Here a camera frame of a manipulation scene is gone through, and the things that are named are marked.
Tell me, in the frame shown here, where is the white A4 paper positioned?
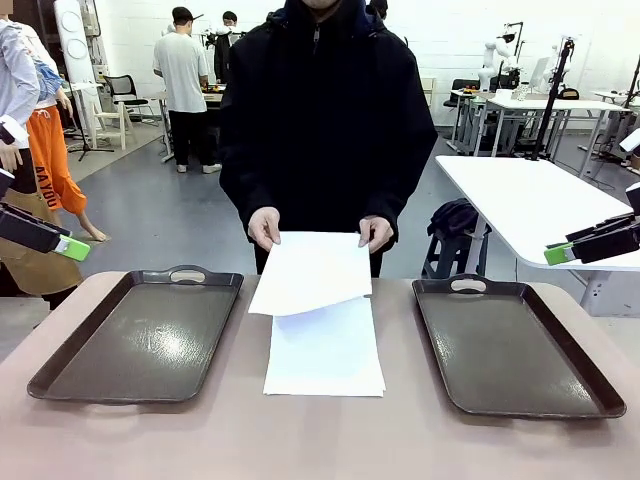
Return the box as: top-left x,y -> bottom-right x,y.
248,230 -> 374,317
263,294 -> 387,398

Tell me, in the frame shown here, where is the person's left forearm black sleeve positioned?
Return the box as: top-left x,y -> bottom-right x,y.
367,144 -> 439,236

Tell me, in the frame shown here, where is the person's right forearm black sleeve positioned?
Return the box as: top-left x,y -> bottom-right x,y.
219,144 -> 281,221

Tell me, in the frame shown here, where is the person's left hand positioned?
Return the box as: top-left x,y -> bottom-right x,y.
357,215 -> 395,251

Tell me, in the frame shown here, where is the person's right hand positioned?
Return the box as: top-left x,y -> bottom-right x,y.
247,206 -> 282,246

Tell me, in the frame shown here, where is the mannequin with orange trousers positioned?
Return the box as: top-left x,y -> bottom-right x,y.
24,22 -> 109,244

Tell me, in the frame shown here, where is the large white table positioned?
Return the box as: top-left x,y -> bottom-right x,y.
433,154 -> 640,317

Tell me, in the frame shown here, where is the black microphone stand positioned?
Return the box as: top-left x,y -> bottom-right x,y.
67,87 -> 116,162

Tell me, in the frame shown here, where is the black tripod pole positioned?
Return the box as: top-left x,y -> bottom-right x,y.
524,37 -> 577,162

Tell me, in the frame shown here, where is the white wooden chair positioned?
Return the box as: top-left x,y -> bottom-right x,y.
91,99 -> 127,151

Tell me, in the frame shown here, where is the brown plastic serving tray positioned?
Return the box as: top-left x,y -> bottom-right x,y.
27,264 -> 245,405
411,273 -> 628,420

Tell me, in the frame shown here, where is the black office chair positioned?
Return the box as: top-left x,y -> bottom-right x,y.
102,74 -> 157,124

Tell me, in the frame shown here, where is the black cloth bundle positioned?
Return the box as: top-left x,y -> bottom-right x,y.
426,198 -> 482,237

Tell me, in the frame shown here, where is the white computer monitor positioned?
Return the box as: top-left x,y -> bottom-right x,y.
528,56 -> 551,95

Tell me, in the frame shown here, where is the white standing air conditioner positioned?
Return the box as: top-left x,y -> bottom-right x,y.
53,0 -> 101,86

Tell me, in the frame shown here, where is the black step stool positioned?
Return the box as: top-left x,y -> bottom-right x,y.
422,230 -> 494,281

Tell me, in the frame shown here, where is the small white background table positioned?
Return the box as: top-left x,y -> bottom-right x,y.
446,88 -> 489,156

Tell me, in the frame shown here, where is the black background chair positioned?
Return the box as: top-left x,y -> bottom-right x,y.
442,77 -> 476,109

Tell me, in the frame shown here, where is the man in white t-shirt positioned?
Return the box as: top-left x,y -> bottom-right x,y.
152,6 -> 224,175

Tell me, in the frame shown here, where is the background wooden work table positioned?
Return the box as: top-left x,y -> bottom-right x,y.
158,82 -> 226,164

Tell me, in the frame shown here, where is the background person in black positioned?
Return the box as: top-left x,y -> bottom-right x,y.
213,10 -> 242,86

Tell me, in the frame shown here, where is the person in black coat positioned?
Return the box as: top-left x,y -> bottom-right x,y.
218,0 -> 440,279

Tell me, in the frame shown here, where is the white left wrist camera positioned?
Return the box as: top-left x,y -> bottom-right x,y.
0,118 -> 30,149

